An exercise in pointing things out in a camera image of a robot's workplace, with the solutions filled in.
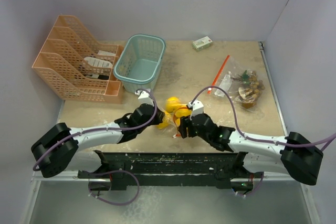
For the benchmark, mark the small green white box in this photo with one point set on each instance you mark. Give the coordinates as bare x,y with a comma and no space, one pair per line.
202,43

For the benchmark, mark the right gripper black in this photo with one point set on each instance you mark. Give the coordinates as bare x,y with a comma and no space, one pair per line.
185,122

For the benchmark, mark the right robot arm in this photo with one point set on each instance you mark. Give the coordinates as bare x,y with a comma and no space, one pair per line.
293,154

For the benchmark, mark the teal plastic basket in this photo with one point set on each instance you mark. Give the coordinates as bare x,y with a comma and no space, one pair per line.
140,63

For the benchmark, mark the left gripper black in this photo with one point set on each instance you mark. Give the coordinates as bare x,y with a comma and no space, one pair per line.
158,119

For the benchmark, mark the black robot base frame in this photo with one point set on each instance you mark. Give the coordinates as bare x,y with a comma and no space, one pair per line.
120,170

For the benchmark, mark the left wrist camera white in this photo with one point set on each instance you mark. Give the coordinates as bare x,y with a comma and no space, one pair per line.
144,95

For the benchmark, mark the white papers in organizer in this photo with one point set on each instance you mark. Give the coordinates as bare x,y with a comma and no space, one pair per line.
106,61

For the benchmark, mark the aluminium rail frame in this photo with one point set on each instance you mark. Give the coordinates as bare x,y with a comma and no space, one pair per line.
307,195

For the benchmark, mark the yellow fake fruit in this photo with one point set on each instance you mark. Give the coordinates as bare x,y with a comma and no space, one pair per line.
166,121
172,104
182,111

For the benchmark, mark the clear bag of mushrooms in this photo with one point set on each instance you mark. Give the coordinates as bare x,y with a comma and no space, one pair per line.
243,85

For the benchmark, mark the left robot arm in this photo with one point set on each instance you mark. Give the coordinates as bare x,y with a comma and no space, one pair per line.
54,151

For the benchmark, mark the clear zip bag red seal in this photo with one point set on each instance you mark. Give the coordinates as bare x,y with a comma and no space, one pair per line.
174,124

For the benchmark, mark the orange mesh file organizer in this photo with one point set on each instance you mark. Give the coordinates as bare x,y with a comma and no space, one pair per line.
61,63

